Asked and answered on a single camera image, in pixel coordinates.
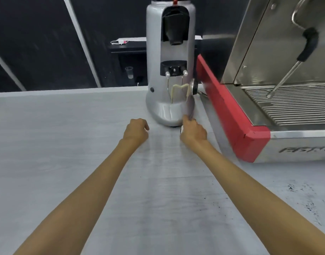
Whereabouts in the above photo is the person's right hand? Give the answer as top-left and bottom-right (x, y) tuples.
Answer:
(180, 115), (208, 148)

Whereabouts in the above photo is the person's left hand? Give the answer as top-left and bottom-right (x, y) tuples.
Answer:
(122, 118), (150, 146)

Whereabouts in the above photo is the person's right forearm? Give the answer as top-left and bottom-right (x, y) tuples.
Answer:
(187, 141), (325, 255)

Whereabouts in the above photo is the person's left forearm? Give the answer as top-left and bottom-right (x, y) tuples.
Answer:
(12, 139), (142, 255)

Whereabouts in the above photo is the black and silver grinder knob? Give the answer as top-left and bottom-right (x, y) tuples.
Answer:
(190, 78), (208, 97)

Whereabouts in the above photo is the red and steel espresso machine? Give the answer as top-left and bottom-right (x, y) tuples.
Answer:
(196, 0), (325, 163)

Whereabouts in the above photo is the silver coffee grinder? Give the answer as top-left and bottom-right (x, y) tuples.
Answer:
(145, 0), (197, 127)

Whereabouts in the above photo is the steel drip tray grate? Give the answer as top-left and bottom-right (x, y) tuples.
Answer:
(242, 83), (325, 127)

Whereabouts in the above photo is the steel steam wand black grip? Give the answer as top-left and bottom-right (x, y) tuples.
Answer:
(266, 0), (320, 100)

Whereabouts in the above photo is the white wall strip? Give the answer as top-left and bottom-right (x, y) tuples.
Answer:
(62, 0), (102, 88)
(0, 46), (27, 92)

